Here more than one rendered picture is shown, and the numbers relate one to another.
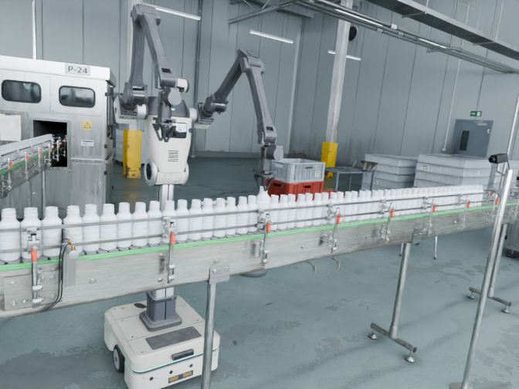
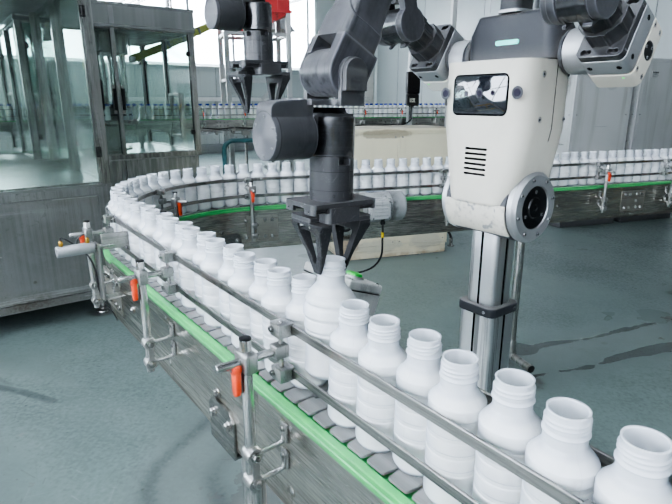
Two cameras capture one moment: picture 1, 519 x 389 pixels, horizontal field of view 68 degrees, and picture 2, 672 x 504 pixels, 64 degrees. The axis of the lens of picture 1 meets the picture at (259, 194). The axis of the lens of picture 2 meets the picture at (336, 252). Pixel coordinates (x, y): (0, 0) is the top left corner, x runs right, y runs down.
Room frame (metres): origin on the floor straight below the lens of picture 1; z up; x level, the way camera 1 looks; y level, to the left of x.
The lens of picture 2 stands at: (1.77, -0.70, 1.41)
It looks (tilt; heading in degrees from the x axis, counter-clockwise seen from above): 16 degrees down; 90
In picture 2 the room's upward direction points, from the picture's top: straight up
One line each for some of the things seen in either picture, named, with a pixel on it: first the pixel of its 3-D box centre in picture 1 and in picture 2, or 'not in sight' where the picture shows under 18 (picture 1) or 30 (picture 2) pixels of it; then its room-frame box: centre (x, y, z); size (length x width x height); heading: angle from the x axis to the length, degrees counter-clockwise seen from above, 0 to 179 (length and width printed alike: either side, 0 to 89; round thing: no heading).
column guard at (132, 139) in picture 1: (132, 153); not in sight; (8.93, 3.06, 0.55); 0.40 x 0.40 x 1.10; 36
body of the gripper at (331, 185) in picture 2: (264, 165); (331, 184); (1.77, -0.01, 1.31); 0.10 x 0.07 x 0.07; 36
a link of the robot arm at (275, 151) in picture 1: (272, 146); (306, 108); (1.74, -0.04, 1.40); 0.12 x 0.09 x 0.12; 36
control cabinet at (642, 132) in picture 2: not in sight; (641, 139); (5.57, 5.93, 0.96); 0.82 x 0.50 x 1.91; 18
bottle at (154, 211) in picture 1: (154, 222); (186, 260); (1.45, 0.41, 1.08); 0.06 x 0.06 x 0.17
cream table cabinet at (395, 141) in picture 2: not in sight; (384, 189); (2.27, 4.43, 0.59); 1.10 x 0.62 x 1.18; 18
